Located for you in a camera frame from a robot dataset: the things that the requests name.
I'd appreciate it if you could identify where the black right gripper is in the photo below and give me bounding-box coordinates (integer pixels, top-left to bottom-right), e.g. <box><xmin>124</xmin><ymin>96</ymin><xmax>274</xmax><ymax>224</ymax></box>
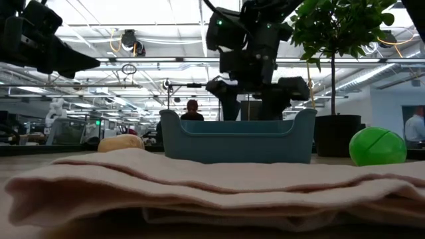
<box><xmin>205</xmin><ymin>7</ymin><xmax>310</xmax><ymax>121</ymax></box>

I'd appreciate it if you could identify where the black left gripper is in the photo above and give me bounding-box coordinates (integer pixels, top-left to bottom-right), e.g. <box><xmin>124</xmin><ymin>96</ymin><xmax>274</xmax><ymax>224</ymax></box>
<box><xmin>0</xmin><ymin>0</ymin><xmax>100</xmax><ymax>80</ymax></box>

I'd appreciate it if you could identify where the teal plastic container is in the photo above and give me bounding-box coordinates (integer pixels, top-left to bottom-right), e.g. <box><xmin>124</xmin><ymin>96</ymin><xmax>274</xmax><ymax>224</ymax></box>
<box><xmin>159</xmin><ymin>108</ymin><xmax>318</xmax><ymax>165</ymax></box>

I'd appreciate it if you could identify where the smooth green plastic ball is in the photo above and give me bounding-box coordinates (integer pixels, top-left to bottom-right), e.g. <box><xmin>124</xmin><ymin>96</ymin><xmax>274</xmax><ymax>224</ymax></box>
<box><xmin>349</xmin><ymin>127</ymin><xmax>408</xmax><ymax>167</ymax></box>

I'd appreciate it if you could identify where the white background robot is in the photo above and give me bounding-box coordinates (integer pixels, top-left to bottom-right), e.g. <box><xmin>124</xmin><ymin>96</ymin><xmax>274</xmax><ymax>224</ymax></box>
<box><xmin>45</xmin><ymin>98</ymin><xmax>67</xmax><ymax>129</ymax></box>

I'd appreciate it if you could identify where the person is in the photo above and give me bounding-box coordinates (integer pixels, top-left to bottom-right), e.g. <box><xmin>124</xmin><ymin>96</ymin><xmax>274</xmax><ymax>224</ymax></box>
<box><xmin>404</xmin><ymin>106</ymin><xmax>425</xmax><ymax>144</ymax></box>
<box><xmin>180</xmin><ymin>99</ymin><xmax>205</xmax><ymax>121</ymax></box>

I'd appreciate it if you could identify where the long ceiling light bar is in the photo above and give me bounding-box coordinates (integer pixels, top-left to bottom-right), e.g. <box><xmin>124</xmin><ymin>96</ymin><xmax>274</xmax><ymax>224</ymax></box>
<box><xmin>96</xmin><ymin>56</ymin><xmax>425</xmax><ymax>64</ymax></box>

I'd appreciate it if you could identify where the black plant pot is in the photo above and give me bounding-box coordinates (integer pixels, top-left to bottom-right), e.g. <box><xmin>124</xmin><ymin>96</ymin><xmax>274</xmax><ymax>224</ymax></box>
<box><xmin>313</xmin><ymin>114</ymin><xmax>366</xmax><ymax>157</ymax></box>

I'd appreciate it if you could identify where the green leafy potted plant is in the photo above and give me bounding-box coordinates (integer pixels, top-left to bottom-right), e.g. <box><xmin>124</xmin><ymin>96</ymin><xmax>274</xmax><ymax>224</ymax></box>
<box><xmin>290</xmin><ymin>0</ymin><xmax>398</xmax><ymax>116</ymax></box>

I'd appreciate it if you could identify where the folded beige cloth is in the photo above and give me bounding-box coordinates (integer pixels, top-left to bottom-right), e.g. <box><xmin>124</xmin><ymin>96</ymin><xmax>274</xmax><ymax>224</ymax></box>
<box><xmin>3</xmin><ymin>147</ymin><xmax>425</xmax><ymax>233</ymax></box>

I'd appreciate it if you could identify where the yellow cable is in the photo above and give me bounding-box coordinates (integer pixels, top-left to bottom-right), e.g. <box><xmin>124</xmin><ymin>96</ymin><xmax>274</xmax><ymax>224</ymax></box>
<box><xmin>305</xmin><ymin>62</ymin><xmax>316</xmax><ymax>110</ymax></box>

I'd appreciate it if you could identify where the hanging black cable loop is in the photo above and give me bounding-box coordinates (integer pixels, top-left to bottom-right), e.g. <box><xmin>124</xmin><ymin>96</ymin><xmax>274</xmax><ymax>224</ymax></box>
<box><xmin>121</xmin><ymin>63</ymin><xmax>137</xmax><ymax>76</ymax></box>

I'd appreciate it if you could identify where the black ceiling cable reel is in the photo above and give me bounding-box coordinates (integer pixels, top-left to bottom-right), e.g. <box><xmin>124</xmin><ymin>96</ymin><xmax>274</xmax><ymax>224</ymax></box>
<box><xmin>378</xmin><ymin>29</ymin><xmax>398</xmax><ymax>49</ymax></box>
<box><xmin>121</xmin><ymin>29</ymin><xmax>146</xmax><ymax>56</ymax></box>

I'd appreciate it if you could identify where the black background rig frame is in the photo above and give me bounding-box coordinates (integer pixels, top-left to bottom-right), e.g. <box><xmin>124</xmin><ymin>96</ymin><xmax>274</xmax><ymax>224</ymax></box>
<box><xmin>167</xmin><ymin>82</ymin><xmax>213</xmax><ymax>122</ymax></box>

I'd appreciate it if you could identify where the silver ventilation duct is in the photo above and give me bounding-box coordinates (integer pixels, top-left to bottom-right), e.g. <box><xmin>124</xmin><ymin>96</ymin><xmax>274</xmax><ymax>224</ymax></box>
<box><xmin>335</xmin><ymin>62</ymin><xmax>399</xmax><ymax>94</ymax></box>

